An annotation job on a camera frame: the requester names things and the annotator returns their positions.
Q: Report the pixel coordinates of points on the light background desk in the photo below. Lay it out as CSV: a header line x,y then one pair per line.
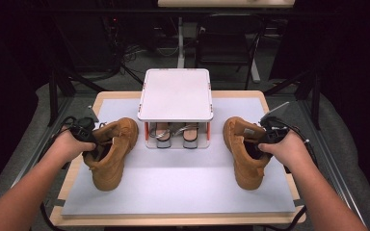
x,y
224,3

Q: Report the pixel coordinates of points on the black metal stand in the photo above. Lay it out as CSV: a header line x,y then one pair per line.
x,y
53,96
316,96

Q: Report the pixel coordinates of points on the tan suede boot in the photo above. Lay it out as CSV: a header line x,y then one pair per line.
x,y
112,170
247,170

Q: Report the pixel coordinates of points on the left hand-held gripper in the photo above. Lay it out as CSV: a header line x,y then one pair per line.
x,y
85,131

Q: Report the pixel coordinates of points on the person's left hand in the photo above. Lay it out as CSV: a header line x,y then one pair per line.
x,y
67,146

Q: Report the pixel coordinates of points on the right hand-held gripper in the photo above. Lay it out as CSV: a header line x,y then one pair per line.
x,y
274,131

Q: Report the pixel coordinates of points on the person's right hand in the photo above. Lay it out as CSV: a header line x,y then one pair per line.
x,y
289,150

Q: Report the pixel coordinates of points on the black chair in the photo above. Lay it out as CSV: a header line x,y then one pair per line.
x,y
224,38

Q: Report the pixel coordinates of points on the gray tape piece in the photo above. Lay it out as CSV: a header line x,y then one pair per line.
x,y
298,202

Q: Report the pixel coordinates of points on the white desk leg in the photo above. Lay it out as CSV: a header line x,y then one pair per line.
x,y
180,48

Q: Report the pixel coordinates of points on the aluminium frame rail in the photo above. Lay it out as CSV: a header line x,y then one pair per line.
x,y
45,141
337,166

